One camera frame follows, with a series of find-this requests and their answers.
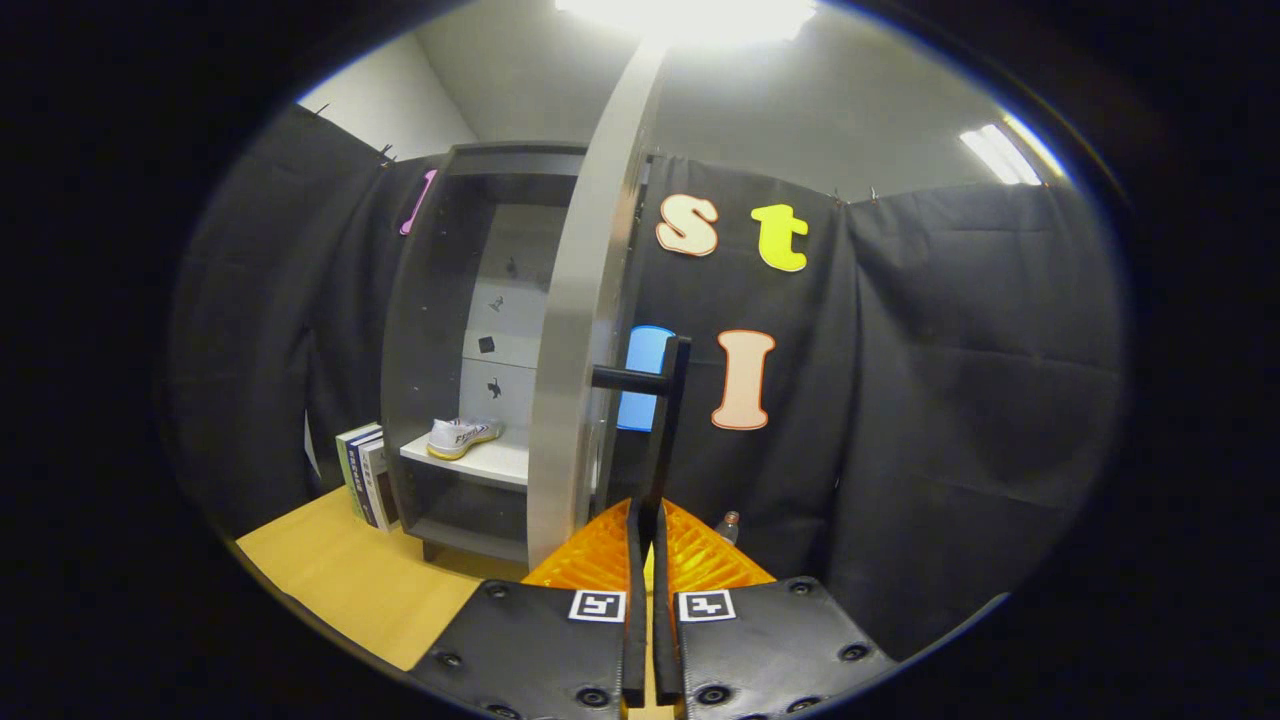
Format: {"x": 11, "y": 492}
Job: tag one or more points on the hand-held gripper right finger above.
{"x": 662, "y": 600}

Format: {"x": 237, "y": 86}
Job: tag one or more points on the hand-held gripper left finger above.
{"x": 634, "y": 600}

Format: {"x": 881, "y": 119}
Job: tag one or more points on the white shoe yellow sole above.
{"x": 460, "y": 438}

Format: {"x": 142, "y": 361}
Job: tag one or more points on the beige shoe cabinet door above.
{"x": 570, "y": 300}

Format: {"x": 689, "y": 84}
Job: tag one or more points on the dark grey shoe cabinet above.
{"x": 430, "y": 330}

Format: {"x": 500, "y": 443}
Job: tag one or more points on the small bottle red label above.
{"x": 729, "y": 527}

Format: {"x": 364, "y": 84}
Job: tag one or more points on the blue book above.
{"x": 360, "y": 480}

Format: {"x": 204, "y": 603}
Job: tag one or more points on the black backdrop cloth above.
{"x": 950, "y": 400}

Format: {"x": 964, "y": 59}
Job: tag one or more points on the long ceiling light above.
{"x": 1005, "y": 152}

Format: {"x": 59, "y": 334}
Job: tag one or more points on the large ceiling light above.
{"x": 690, "y": 18}

